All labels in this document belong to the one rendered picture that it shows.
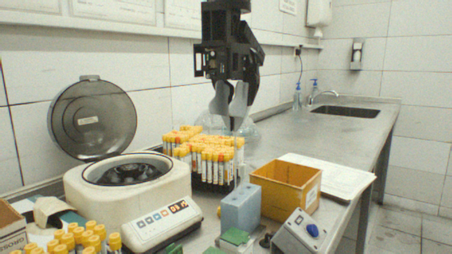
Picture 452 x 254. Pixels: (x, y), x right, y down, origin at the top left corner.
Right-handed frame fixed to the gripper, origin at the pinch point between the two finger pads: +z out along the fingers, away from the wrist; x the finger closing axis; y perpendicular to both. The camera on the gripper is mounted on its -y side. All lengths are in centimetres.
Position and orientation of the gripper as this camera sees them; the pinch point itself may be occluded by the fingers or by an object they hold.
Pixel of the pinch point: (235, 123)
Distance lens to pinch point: 51.7
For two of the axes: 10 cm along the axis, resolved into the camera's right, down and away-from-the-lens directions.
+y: -5.3, 2.1, -8.3
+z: 0.0, 9.7, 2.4
